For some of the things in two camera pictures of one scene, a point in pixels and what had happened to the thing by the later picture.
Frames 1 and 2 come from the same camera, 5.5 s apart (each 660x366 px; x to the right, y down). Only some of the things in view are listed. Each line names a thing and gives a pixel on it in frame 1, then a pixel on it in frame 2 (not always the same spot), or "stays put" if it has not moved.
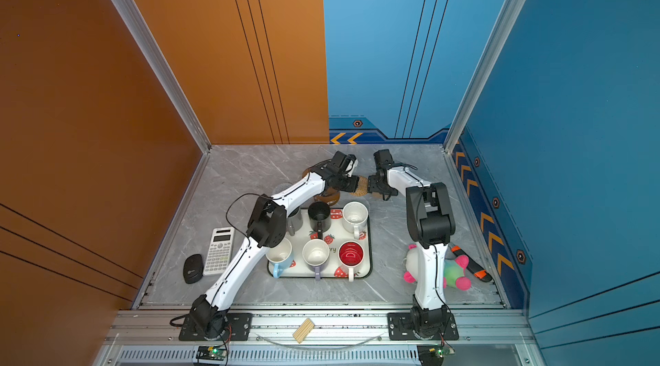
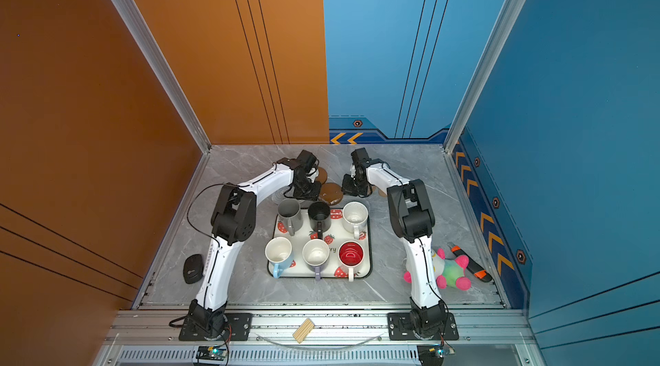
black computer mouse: (192, 269) stays put
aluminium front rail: (141, 326) stays put
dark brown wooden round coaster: (331, 196) stays put
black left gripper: (353, 184) → (314, 196)
